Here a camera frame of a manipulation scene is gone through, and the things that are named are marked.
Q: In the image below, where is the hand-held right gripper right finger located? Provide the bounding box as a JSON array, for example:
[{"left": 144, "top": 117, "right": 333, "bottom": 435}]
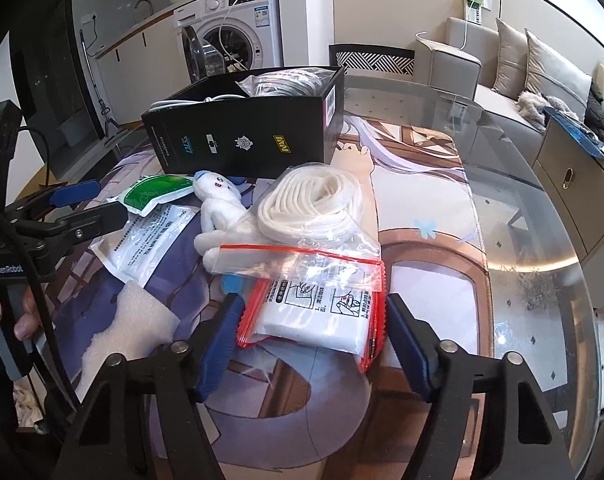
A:
[{"left": 384, "top": 292, "right": 583, "bottom": 480}]

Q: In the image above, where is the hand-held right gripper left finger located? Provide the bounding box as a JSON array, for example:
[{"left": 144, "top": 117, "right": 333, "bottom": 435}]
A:
[{"left": 54, "top": 292, "right": 247, "bottom": 480}]

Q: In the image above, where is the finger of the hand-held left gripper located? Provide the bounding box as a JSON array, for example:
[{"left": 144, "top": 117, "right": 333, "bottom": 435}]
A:
[
  {"left": 4, "top": 180, "right": 101, "bottom": 221},
  {"left": 26, "top": 204, "right": 130, "bottom": 261}
]

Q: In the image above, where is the white printed packet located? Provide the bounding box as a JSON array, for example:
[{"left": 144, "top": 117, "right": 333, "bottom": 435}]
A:
[{"left": 89, "top": 204, "right": 201, "bottom": 291}]

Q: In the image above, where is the green and white packet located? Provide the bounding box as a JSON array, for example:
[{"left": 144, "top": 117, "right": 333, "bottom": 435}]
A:
[{"left": 106, "top": 174, "right": 195, "bottom": 219}]

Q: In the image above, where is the red zip bag white packet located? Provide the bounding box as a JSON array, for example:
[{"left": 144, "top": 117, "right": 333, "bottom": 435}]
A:
[{"left": 221, "top": 244, "right": 387, "bottom": 374}]

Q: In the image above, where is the white foam sheet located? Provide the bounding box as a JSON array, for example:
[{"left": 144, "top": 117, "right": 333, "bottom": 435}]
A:
[{"left": 79, "top": 280, "right": 195, "bottom": 402}]

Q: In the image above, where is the white plush toy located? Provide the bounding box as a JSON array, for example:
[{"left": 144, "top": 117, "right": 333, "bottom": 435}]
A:
[{"left": 193, "top": 170, "right": 263, "bottom": 276}]

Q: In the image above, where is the black cardboard box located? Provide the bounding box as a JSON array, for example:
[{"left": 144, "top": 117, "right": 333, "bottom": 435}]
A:
[{"left": 140, "top": 65, "right": 347, "bottom": 181}]

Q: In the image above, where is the bagged white rope bundle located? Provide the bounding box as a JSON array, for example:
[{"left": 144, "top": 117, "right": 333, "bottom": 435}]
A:
[{"left": 256, "top": 162, "right": 383, "bottom": 257}]

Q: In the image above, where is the person's left hand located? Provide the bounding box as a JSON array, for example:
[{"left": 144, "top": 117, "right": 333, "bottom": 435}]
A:
[{"left": 0, "top": 285, "right": 45, "bottom": 351}]

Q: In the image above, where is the mop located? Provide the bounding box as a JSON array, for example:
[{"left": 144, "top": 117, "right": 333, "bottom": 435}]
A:
[{"left": 79, "top": 30, "right": 120, "bottom": 132}]

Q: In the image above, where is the black framed glass door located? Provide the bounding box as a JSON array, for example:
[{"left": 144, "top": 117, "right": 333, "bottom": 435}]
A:
[{"left": 9, "top": 0, "right": 108, "bottom": 182}]

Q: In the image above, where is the printed table mat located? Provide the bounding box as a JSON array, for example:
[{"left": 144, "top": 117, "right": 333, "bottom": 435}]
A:
[{"left": 32, "top": 114, "right": 496, "bottom": 480}]

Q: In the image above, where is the kitchen counter cabinet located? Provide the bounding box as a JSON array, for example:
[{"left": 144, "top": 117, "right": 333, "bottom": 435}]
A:
[{"left": 94, "top": 6, "right": 183, "bottom": 127}]

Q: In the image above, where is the beige side cabinet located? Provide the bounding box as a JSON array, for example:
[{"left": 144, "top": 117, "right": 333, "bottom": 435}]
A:
[{"left": 532, "top": 130, "right": 604, "bottom": 312}]

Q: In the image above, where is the white washing machine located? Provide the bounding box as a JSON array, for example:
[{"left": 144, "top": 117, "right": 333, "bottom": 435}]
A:
[{"left": 173, "top": 0, "right": 285, "bottom": 84}]

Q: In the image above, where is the grey furry cloth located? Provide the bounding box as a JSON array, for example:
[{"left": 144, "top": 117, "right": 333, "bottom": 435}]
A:
[{"left": 517, "top": 89, "right": 579, "bottom": 124}]

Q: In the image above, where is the beige sofa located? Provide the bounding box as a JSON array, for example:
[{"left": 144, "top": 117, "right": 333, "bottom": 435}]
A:
[{"left": 414, "top": 16, "right": 604, "bottom": 135}]

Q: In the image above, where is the patterned chair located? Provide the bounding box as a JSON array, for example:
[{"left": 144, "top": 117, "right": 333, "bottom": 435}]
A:
[{"left": 328, "top": 43, "right": 417, "bottom": 79}]

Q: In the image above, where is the black garment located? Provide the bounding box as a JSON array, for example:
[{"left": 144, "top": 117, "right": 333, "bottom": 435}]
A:
[{"left": 584, "top": 80, "right": 604, "bottom": 137}]

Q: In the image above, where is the small beige cushion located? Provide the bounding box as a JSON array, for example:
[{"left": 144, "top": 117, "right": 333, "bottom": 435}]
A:
[{"left": 492, "top": 17, "right": 531, "bottom": 97}]

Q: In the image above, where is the large grey cushion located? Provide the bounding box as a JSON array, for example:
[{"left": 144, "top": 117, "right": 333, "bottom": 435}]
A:
[{"left": 523, "top": 28, "right": 596, "bottom": 111}]

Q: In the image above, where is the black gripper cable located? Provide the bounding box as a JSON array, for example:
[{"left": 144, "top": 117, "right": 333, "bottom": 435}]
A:
[{"left": 0, "top": 125, "right": 87, "bottom": 416}]

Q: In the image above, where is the bagged grey cable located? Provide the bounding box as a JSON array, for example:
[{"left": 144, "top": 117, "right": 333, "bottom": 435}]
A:
[{"left": 236, "top": 67, "right": 333, "bottom": 99}]

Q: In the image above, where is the white hanging cable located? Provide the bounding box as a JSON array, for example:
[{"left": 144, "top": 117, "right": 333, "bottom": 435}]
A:
[{"left": 219, "top": 0, "right": 263, "bottom": 72}]

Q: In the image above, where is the white charger cable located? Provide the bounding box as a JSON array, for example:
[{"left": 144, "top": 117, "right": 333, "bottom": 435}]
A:
[{"left": 416, "top": 21, "right": 472, "bottom": 52}]

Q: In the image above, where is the wall socket with charger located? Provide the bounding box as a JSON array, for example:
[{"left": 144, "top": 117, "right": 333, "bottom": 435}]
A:
[{"left": 459, "top": 0, "right": 491, "bottom": 24}]

